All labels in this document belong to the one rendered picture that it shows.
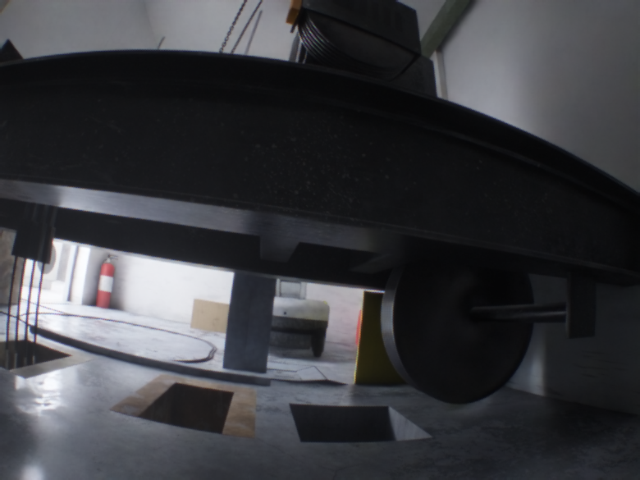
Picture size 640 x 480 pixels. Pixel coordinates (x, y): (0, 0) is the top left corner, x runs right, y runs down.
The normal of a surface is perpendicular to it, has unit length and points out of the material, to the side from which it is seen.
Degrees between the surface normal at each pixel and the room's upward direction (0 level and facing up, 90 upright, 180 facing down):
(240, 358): 90
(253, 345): 90
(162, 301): 90
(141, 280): 90
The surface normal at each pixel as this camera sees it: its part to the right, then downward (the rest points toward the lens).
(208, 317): 0.25, -0.18
